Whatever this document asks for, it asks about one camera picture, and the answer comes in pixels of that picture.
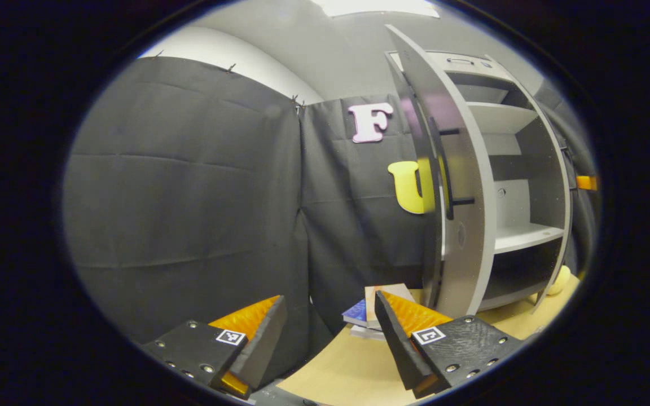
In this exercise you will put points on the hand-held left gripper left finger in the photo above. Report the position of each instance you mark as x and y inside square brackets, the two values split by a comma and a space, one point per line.
[266, 344]

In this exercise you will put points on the yellow plush cushion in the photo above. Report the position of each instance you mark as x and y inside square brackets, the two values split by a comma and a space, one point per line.
[559, 281]

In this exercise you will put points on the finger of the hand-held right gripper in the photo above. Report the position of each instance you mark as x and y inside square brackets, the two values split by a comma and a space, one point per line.
[587, 182]

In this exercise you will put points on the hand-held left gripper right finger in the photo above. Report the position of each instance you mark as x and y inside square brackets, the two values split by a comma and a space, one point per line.
[395, 338]

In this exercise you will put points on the tan cover book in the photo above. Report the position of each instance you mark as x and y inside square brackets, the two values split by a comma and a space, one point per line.
[373, 299]

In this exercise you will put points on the white book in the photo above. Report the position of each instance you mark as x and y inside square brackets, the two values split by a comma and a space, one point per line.
[365, 332]

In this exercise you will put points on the grey cabinet drawer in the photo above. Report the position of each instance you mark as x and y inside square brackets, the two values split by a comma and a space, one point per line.
[474, 69]

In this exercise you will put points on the grey cabinet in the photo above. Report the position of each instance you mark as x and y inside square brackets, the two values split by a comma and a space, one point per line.
[519, 237]

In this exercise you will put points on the grey cabinet door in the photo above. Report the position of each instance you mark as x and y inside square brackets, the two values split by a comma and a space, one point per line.
[466, 169]
[567, 208]

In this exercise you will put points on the blue cover book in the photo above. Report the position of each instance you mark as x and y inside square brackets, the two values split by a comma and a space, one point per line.
[356, 313]

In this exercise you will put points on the black backdrop cloth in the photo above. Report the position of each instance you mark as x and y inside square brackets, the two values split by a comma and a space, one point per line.
[189, 197]

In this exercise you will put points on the ceiling light panel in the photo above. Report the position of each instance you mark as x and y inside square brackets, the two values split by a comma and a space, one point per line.
[381, 7]

